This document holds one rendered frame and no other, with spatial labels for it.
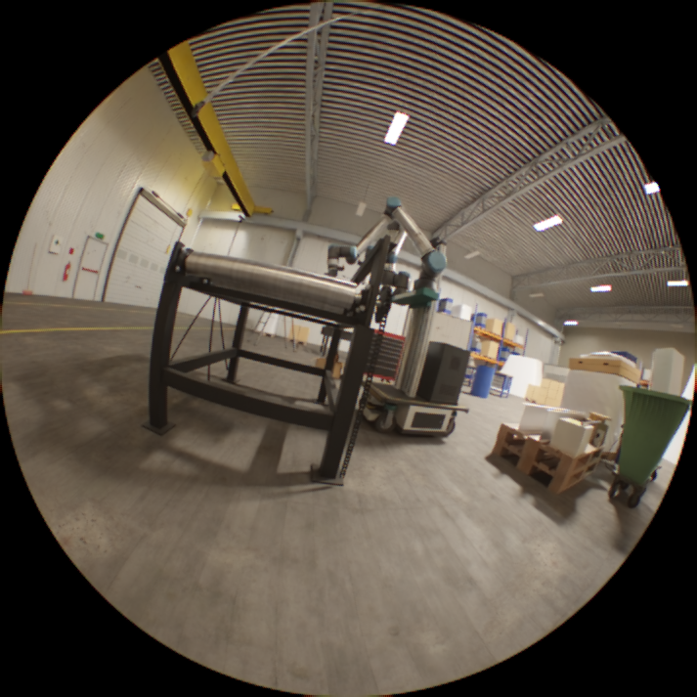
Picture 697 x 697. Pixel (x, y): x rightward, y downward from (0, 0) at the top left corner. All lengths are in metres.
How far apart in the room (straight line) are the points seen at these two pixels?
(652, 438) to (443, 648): 1.93
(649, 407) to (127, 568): 2.74
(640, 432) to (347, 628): 2.17
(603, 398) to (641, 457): 1.38
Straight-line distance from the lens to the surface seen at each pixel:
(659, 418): 2.23
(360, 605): 0.75
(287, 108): 10.07
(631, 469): 2.36
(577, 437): 1.88
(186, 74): 7.82
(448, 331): 6.15
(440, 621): 0.82
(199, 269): 1.07
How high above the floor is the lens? 0.67
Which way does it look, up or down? 2 degrees down
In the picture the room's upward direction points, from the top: 14 degrees clockwise
